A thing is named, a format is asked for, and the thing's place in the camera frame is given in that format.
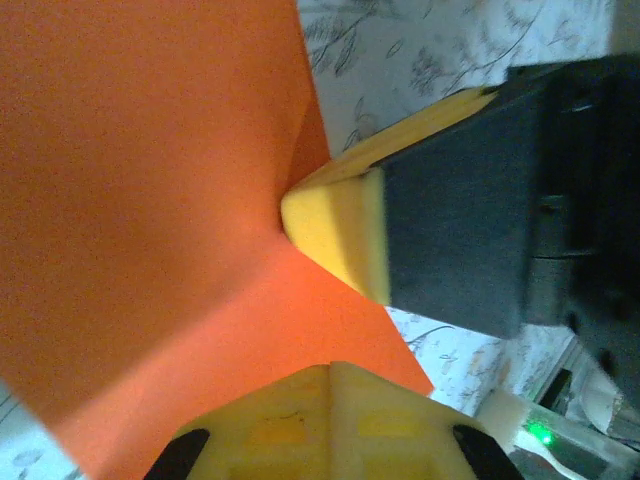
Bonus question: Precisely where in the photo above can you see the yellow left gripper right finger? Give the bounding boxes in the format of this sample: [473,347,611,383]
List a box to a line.
[330,362,526,480]

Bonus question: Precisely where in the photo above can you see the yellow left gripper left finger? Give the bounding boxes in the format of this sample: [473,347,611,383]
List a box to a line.
[144,364,331,480]

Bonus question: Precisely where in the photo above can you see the orange paper sheet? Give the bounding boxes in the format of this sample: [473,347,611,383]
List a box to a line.
[0,0,435,480]

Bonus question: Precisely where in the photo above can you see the floral table cover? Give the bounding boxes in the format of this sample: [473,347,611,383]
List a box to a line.
[0,0,616,480]

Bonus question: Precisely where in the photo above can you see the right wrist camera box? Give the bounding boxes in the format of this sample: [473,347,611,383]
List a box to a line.
[474,344,640,480]

